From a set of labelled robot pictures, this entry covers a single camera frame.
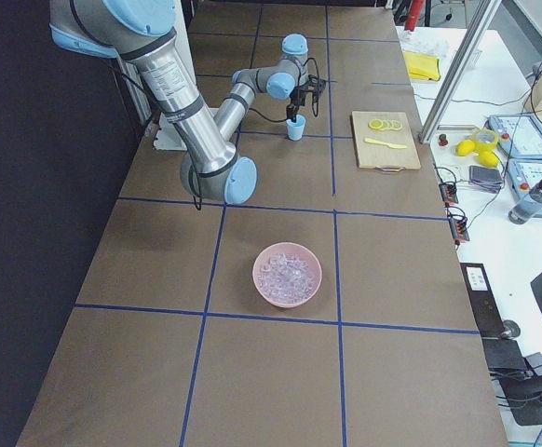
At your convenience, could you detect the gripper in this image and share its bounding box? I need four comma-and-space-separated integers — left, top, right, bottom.
286, 86, 307, 122

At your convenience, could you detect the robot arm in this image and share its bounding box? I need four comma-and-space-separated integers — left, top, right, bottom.
49, 1, 308, 204

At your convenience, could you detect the light blue plastic cup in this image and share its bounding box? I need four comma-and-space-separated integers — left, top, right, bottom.
286, 115, 306, 142

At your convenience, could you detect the yellow plastic knife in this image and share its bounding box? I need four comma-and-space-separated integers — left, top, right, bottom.
364, 138, 408, 149

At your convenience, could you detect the bamboo cutting board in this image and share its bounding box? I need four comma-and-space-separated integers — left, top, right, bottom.
351, 111, 421, 172

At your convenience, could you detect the yellow cloth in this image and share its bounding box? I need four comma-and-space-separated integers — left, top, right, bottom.
403, 51, 441, 81

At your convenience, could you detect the clear plastic bag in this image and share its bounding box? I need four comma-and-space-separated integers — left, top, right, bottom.
398, 30, 449, 58

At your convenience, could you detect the pink bowl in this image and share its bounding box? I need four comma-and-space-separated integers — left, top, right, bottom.
251, 242, 323, 308

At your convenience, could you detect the red black connector module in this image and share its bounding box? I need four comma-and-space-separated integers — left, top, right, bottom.
439, 182, 458, 207

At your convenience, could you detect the whole yellow lemon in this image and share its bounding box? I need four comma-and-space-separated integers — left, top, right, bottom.
477, 151, 500, 169
455, 140, 476, 156

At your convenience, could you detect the yellow tape roll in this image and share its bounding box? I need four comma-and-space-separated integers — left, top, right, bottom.
471, 129, 499, 154

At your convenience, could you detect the grey purple pouch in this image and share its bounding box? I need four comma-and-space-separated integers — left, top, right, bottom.
468, 165, 504, 193

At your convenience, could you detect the far teach pendant tablet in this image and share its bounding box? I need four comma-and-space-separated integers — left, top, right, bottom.
488, 113, 542, 160

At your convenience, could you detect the teach pendant tablet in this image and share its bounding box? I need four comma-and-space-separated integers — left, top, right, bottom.
506, 158, 542, 219
488, 113, 542, 160

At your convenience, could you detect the near teach pendant tablet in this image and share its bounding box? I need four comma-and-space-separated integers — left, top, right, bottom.
506, 158, 542, 219

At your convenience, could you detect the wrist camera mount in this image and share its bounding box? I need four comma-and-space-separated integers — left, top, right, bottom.
301, 74, 327, 102

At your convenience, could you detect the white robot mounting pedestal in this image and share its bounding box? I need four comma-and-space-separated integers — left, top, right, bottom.
148, 1, 218, 151

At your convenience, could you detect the aluminium frame post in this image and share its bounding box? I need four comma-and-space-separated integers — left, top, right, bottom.
418, 0, 502, 143

